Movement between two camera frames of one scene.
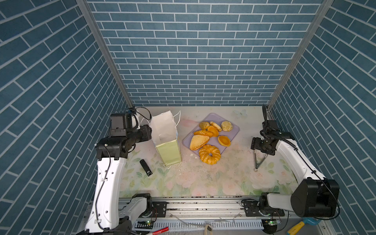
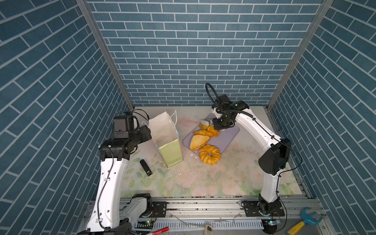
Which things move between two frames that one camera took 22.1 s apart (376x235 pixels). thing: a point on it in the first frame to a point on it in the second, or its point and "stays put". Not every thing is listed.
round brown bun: x=204 y=125 stays put
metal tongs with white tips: x=256 y=164 to x=210 y=121
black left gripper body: x=141 y=134 stays put
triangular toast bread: x=198 y=141 stays put
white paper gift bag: x=165 y=136 stays put
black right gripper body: x=260 y=144 to x=221 y=122
